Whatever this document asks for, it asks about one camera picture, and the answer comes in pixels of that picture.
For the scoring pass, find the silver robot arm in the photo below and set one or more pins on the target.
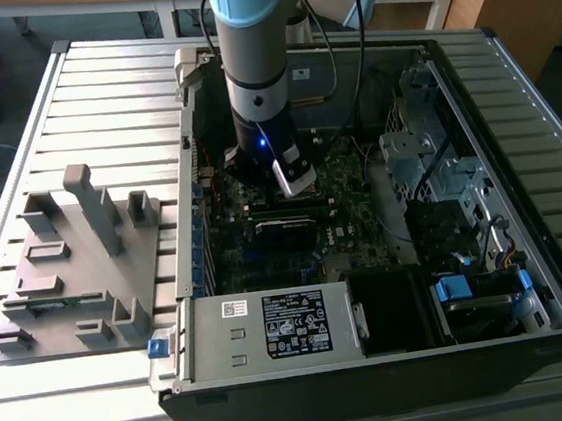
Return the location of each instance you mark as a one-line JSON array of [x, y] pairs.
[[251, 47]]

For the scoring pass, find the RAM slot black clips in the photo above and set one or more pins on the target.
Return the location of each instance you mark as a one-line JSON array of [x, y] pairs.
[[285, 201], [286, 211]]

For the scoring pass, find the RAM slot white clips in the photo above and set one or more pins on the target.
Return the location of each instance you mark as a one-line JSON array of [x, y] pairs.
[[285, 205]]

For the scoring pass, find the black graphics card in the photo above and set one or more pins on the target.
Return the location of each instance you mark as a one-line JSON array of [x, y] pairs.
[[287, 242]]

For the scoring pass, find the green motherboard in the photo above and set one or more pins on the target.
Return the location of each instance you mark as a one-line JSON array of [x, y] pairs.
[[356, 212]]

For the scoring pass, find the silver metal drive cage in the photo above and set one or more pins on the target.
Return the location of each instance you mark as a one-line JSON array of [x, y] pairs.
[[405, 149]]

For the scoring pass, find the silver power supply unit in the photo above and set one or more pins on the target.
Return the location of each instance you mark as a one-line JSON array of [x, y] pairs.
[[209, 338]]

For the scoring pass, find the black fan shroud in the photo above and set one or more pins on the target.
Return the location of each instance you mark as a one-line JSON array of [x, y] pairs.
[[387, 310]]

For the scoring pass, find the grey parts rack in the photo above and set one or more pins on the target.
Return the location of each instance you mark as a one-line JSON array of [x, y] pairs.
[[88, 291]]

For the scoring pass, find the blue case latch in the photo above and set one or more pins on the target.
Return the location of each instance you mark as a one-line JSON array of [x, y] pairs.
[[156, 348]]

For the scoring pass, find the green RAM stick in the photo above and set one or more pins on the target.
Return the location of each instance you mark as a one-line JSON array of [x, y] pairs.
[[49, 305]]

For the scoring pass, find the black open PC case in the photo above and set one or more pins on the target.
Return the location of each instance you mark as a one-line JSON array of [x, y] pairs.
[[331, 401]]

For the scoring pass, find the black hard disk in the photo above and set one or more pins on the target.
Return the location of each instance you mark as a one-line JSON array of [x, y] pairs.
[[478, 318]]

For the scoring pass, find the small blue plastic clip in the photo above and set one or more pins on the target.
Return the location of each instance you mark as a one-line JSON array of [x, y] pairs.
[[525, 279]]

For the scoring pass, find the wooden cabinet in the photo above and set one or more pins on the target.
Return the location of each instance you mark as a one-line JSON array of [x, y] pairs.
[[531, 3]]

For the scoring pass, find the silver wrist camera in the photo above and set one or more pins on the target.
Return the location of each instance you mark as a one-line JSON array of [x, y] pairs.
[[295, 176], [231, 158]]

